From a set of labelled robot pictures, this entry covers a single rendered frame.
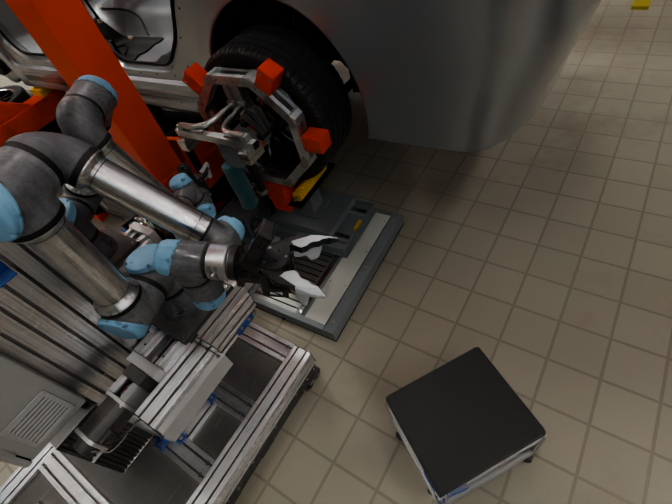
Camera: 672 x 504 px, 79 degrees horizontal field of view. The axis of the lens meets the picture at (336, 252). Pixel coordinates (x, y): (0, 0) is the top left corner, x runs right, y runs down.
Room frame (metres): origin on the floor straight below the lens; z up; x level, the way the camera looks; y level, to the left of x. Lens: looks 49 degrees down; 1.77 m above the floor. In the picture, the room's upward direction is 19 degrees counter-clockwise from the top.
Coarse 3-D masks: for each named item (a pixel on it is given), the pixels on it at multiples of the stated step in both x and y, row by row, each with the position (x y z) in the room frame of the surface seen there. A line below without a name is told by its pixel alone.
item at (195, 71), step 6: (192, 66) 1.79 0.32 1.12; (198, 66) 1.79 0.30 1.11; (186, 72) 1.75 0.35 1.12; (192, 72) 1.76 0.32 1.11; (198, 72) 1.77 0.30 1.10; (204, 72) 1.78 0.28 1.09; (186, 78) 1.77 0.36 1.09; (192, 78) 1.74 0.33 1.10; (198, 78) 1.74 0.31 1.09; (186, 84) 1.78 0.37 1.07; (192, 84) 1.75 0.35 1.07; (198, 84) 1.73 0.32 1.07; (198, 90) 1.74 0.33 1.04
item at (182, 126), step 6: (222, 84) 1.63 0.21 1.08; (228, 90) 1.61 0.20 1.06; (228, 96) 1.62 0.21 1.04; (228, 102) 1.61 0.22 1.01; (234, 102) 1.60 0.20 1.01; (222, 108) 1.59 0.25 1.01; (228, 108) 1.58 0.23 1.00; (234, 108) 1.60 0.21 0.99; (216, 114) 1.55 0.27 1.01; (222, 114) 1.56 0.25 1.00; (210, 120) 1.53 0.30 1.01; (216, 120) 1.53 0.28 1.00; (180, 126) 1.57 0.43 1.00; (186, 126) 1.55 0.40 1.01; (192, 126) 1.53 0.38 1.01; (198, 126) 1.52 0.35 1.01; (204, 126) 1.51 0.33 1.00
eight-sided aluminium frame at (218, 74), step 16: (208, 80) 1.67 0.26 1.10; (224, 80) 1.62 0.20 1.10; (240, 80) 1.55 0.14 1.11; (208, 96) 1.71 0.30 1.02; (272, 96) 1.48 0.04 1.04; (208, 112) 1.77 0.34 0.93; (288, 112) 1.44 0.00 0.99; (208, 128) 1.78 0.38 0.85; (304, 128) 1.45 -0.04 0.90; (304, 160) 1.42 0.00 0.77; (272, 176) 1.59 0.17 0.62; (288, 176) 1.53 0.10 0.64
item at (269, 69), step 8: (264, 64) 1.49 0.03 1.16; (272, 64) 1.50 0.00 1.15; (264, 72) 1.46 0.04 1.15; (272, 72) 1.47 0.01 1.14; (280, 72) 1.47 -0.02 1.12; (256, 80) 1.50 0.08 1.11; (264, 80) 1.47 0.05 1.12; (272, 80) 1.44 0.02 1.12; (280, 80) 1.50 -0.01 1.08; (264, 88) 1.48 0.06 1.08; (272, 88) 1.47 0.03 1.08
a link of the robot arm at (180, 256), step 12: (168, 240) 0.62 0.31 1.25; (180, 240) 0.61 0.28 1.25; (192, 240) 0.62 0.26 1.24; (156, 252) 0.60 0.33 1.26; (168, 252) 0.59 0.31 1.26; (180, 252) 0.58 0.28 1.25; (192, 252) 0.57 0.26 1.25; (204, 252) 0.57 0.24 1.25; (156, 264) 0.58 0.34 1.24; (168, 264) 0.57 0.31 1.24; (180, 264) 0.56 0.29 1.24; (192, 264) 0.56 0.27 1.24; (168, 276) 0.57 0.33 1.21; (180, 276) 0.56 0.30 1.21; (192, 276) 0.55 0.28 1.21; (204, 276) 0.54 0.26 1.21
